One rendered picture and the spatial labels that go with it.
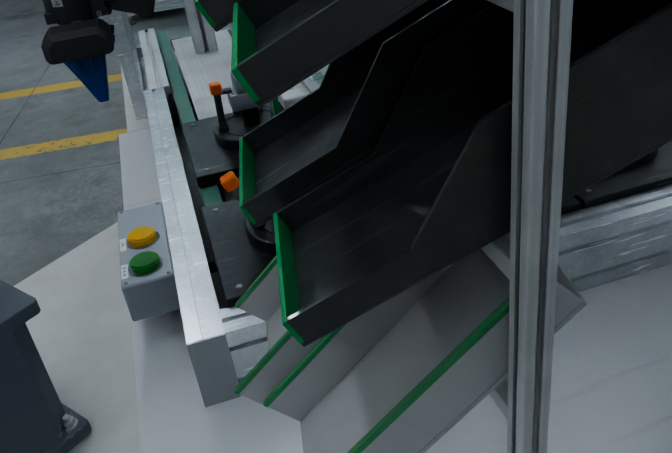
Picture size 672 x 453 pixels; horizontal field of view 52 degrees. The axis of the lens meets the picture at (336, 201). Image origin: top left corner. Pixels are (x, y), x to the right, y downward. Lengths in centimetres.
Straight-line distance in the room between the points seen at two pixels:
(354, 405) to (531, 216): 28
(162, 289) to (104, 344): 13
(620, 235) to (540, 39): 68
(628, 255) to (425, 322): 50
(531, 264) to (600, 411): 47
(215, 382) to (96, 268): 41
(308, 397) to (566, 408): 33
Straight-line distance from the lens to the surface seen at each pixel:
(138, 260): 97
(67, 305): 114
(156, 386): 94
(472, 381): 48
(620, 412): 85
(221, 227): 99
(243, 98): 121
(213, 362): 84
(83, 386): 98
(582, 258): 97
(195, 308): 87
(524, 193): 37
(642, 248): 102
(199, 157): 121
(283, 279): 46
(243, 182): 58
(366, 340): 61
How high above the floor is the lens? 148
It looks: 30 degrees down
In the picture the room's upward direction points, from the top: 8 degrees counter-clockwise
